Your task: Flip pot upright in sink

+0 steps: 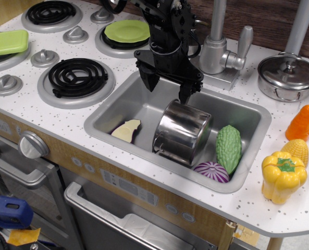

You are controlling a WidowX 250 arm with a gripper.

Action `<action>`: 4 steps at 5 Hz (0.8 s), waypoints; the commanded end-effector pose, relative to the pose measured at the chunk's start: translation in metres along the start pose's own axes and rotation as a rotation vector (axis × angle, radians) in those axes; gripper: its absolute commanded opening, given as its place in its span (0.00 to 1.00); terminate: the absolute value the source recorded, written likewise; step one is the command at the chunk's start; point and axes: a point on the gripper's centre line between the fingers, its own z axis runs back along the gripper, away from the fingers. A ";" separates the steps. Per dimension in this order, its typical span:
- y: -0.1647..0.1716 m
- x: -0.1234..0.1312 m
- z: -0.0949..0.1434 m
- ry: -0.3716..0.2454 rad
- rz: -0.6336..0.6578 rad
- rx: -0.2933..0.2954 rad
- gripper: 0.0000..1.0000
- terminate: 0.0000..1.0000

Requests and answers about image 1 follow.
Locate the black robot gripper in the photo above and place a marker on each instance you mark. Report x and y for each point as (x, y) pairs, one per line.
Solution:
(168, 56)

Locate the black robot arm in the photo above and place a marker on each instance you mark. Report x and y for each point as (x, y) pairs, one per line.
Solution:
(165, 9)

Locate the grey sink basin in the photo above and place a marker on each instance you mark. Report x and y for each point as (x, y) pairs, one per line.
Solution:
(132, 100)

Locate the steel pot with lid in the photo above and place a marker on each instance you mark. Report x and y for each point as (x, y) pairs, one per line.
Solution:
(284, 77)

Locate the silver toy faucet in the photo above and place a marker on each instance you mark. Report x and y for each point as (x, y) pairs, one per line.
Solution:
(221, 67)

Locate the toy eggplant half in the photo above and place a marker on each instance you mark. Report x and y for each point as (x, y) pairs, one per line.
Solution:
(126, 130)

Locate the green toy plate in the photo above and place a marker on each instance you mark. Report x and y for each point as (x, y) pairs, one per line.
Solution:
(127, 31)

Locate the green toy bitter gourd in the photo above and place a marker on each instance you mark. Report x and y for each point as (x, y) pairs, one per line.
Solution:
(228, 148)

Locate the silver stove knob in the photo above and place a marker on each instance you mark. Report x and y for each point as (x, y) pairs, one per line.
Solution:
(75, 35)
(44, 58)
(10, 85)
(102, 16)

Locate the black front stove coil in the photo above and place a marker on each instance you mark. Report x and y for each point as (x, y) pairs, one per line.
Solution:
(77, 77)

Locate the black stove coil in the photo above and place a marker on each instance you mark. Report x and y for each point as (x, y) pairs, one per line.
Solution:
(50, 12)
(77, 77)

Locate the purple toy onion half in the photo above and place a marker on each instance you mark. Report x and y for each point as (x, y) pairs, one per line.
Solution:
(213, 171)

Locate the black back stove coil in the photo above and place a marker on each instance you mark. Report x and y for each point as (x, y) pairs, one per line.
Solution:
(50, 12)

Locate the orange toy carrot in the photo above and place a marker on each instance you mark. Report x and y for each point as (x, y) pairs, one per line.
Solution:
(299, 126)

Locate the yellow toy corn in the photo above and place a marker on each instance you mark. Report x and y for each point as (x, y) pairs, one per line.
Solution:
(297, 148)

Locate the yellow toy bell pepper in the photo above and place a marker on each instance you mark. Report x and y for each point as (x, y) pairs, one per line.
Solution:
(283, 174)

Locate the silver oven dial knob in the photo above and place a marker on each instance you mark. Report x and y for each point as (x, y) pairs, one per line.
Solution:
(31, 146)

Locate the grey dishwasher door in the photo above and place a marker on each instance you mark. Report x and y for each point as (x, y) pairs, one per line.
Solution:
(110, 223)

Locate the grey vertical pole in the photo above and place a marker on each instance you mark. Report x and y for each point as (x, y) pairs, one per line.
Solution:
(299, 29)

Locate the green rectangular lid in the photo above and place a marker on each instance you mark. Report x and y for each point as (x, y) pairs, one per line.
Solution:
(13, 42)

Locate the grey oven door handle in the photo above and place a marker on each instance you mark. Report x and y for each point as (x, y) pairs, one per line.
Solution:
(32, 174)

